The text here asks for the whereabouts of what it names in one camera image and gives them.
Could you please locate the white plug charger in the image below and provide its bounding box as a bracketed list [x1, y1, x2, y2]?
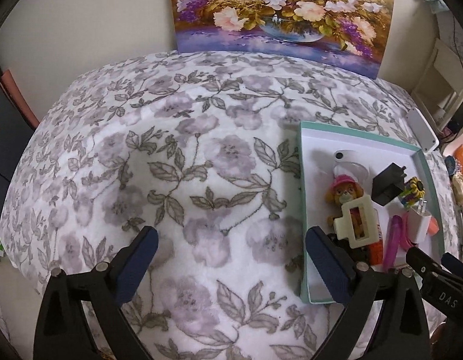
[407, 199, 431, 245]

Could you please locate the red white glue bottle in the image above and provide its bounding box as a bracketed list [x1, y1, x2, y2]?
[368, 228, 383, 266]

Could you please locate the cream hair claw clip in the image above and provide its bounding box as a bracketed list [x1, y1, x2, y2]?
[333, 195, 380, 249]

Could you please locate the black charger cube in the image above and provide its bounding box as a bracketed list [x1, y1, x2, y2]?
[371, 163, 406, 206]

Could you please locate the pink puppy toy figure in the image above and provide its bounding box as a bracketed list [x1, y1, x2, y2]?
[325, 175, 365, 238]

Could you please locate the pink small object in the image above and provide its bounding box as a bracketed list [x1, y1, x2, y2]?
[400, 212, 415, 252]

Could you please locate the purple pink marker pen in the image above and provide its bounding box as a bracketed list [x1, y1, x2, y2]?
[383, 215, 403, 272]

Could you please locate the beige woven ball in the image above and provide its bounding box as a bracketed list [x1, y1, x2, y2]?
[451, 172, 463, 206]

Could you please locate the teal white cardboard box lid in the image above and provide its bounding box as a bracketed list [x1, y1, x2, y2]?
[296, 120, 446, 304]

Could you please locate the blue round tin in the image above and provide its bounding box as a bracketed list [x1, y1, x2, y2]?
[445, 155, 457, 177]

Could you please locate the white rectangular box device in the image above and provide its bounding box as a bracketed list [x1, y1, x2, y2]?
[405, 108, 439, 155]

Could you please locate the white chair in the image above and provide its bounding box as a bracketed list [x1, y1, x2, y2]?
[411, 38, 463, 133]

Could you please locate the floral grey white blanket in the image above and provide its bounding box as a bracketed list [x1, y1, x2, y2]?
[0, 49, 461, 360]

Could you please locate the flower bouquet painting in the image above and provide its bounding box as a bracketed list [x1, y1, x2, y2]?
[171, 0, 394, 78]

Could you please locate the white round camera device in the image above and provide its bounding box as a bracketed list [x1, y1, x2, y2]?
[333, 150, 369, 183]

